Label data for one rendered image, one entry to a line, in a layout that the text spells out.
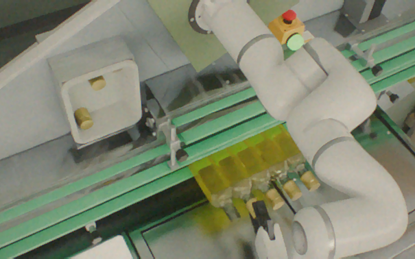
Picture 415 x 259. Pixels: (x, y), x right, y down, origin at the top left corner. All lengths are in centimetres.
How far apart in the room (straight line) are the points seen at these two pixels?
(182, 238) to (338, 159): 68
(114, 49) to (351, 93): 53
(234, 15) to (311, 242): 49
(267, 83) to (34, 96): 55
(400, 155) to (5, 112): 116
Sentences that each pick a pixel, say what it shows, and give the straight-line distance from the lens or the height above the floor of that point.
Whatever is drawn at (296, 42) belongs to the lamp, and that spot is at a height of 85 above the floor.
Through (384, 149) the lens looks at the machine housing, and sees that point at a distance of 168.
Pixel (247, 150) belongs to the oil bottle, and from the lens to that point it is 134.
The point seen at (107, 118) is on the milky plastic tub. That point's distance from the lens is 127.
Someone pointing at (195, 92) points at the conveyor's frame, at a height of 85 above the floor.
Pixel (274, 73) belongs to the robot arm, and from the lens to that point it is 95.
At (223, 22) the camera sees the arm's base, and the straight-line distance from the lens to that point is 104.
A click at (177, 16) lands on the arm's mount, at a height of 84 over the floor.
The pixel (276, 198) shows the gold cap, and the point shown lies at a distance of 129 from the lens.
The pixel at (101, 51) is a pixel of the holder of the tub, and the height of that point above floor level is 78.
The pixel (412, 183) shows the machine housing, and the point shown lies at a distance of 165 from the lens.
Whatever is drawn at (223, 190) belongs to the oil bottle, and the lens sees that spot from 126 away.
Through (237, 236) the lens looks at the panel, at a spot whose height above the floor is 114.
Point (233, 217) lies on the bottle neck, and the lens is 125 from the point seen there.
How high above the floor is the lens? 156
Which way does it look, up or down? 30 degrees down
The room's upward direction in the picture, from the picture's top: 146 degrees clockwise
